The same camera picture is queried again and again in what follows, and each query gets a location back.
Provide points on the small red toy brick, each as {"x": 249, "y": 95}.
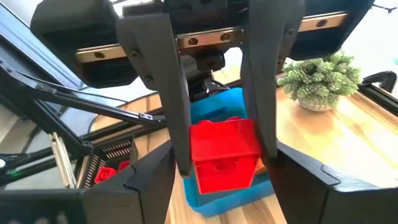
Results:
{"x": 224, "y": 149}

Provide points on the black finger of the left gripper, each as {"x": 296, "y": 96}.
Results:
{"x": 267, "y": 62}
{"x": 161, "y": 77}

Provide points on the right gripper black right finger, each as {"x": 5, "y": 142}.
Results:
{"x": 304, "y": 193}

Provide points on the orange toy brick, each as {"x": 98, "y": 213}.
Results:
{"x": 260, "y": 168}

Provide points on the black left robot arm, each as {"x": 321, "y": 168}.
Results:
{"x": 205, "y": 87}

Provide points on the green artificial potted plant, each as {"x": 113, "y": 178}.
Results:
{"x": 320, "y": 81}

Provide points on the black table clamp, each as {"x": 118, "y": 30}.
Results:
{"x": 382, "y": 77}

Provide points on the silver frame bracket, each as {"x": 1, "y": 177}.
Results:
{"x": 62, "y": 158}

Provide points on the black mesh basket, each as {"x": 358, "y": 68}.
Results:
{"x": 116, "y": 147}

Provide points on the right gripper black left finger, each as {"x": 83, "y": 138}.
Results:
{"x": 149, "y": 186}

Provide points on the blue plastic bin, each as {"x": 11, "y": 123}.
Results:
{"x": 217, "y": 105}

